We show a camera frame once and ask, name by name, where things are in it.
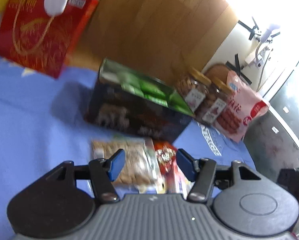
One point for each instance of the round wooden board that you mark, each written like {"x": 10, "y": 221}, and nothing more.
{"x": 215, "y": 70}

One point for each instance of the blue printed blanket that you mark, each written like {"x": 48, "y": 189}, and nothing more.
{"x": 27, "y": 120}

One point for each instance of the red snack packet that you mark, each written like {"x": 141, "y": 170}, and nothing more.
{"x": 168, "y": 162}

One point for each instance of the green snack packets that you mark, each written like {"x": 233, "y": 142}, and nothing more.
{"x": 152, "y": 90}

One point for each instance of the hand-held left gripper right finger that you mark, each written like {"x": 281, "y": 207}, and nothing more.
{"x": 185, "y": 163}

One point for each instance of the clear peanut snack packet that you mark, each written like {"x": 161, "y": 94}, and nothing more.
{"x": 133, "y": 163}

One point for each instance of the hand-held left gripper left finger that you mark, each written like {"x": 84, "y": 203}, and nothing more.
{"x": 117, "y": 164}

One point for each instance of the wooden headboard panel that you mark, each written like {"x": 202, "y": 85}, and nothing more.
{"x": 152, "y": 30}

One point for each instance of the white wall charger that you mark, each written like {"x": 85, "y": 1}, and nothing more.
{"x": 250, "y": 59}

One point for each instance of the dark cardboard box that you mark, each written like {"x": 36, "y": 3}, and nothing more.
{"x": 137, "y": 110}

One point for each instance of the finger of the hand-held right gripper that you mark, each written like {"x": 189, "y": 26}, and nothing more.
{"x": 292, "y": 183}

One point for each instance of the nut jar gold lid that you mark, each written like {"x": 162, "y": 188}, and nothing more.
{"x": 214, "y": 102}
{"x": 193, "y": 90}

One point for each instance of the pink snack bag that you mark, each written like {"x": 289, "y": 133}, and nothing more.
{"x": 242, "y": 110}

